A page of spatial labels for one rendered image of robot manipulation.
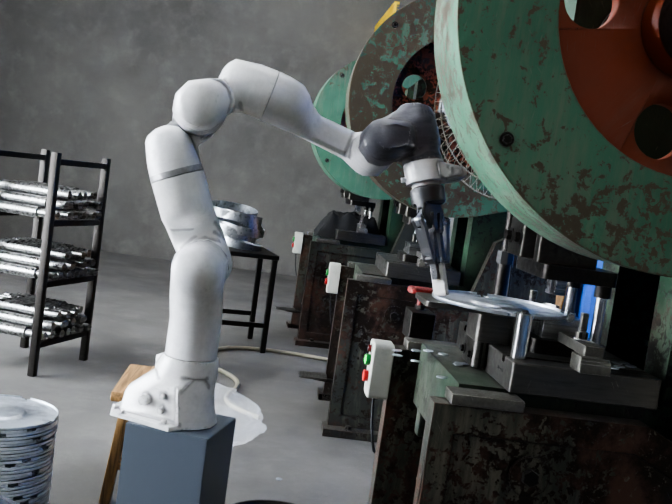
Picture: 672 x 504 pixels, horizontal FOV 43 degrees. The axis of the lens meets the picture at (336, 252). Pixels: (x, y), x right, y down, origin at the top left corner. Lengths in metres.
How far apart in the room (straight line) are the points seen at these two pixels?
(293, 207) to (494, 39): 7.09
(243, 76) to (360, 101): 1.39
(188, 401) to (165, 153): 0.51
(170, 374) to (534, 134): 0.89
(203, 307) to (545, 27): 0.85
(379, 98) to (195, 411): 1.66
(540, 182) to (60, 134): 7.46
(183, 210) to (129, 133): 6.74
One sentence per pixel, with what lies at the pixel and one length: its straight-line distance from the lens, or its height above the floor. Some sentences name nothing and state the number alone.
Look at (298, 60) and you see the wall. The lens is 8.46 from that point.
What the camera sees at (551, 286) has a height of 0.84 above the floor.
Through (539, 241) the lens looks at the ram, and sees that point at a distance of 1.81.
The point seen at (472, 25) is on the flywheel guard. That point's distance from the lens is 1.37.
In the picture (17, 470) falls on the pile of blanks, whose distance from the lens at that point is 2.35.
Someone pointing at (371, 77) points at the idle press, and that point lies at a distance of 3.15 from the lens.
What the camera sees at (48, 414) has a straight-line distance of 2.42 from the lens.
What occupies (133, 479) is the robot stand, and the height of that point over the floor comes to 0.34.
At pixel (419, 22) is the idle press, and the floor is 1.60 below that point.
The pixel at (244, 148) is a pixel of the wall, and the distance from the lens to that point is 8.39.
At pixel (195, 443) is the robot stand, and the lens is 1.78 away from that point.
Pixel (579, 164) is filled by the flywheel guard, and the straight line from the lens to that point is 1.40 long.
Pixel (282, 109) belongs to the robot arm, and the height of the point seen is 1.13.
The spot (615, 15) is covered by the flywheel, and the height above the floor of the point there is 1.33.
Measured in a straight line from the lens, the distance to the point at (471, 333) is 1.86.
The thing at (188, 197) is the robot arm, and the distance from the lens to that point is 1.75.
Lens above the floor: 1.00
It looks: 5 degrees down
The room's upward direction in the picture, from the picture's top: 8 degrees clockwise
